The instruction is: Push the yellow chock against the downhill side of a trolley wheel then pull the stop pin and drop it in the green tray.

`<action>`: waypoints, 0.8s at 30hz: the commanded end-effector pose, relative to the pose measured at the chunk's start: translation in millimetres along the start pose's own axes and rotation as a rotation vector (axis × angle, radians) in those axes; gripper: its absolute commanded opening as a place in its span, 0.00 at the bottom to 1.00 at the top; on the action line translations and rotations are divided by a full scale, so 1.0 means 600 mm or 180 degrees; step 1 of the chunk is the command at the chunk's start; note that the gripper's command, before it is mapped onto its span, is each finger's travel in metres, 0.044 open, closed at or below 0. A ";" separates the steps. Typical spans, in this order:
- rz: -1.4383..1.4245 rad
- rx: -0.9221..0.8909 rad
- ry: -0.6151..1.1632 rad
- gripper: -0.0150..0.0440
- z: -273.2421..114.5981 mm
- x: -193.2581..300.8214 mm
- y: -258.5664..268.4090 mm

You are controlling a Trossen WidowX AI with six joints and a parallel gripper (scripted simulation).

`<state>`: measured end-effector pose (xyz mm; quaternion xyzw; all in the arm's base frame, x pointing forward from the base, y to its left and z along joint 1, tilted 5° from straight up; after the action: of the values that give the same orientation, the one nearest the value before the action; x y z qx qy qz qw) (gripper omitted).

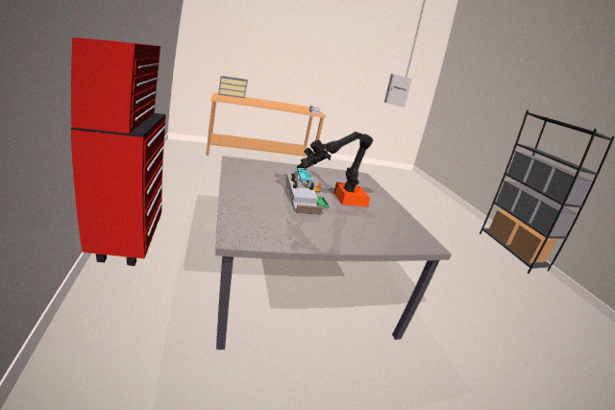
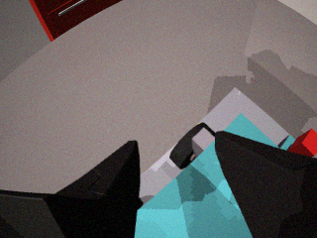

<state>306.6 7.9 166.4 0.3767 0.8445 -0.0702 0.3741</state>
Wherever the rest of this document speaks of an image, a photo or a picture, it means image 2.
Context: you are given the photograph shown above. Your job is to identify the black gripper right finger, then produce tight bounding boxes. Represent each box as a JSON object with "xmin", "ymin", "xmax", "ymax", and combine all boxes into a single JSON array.
[{"xmin": 214, "ymin": 131, "xmax": 317, "ymax": 238}]

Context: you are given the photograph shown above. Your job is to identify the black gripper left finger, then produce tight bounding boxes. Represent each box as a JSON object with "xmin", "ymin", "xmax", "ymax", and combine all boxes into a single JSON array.
[{"xmin": 0, "ymin": 140, "xmax": 140, "ymax": 238}]

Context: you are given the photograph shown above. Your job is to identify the grey ramp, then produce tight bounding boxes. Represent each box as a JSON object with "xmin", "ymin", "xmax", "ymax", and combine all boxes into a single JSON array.
[{"xmin": 139, "ymin": 87, "xmax": 289, "ymax": 205}]

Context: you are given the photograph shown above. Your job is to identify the small trolley with teal deck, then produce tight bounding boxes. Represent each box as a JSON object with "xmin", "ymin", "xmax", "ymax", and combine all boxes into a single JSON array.
[{"xmin": 134, "ymin": 114, "xmax": 278, "ymax": 238}]

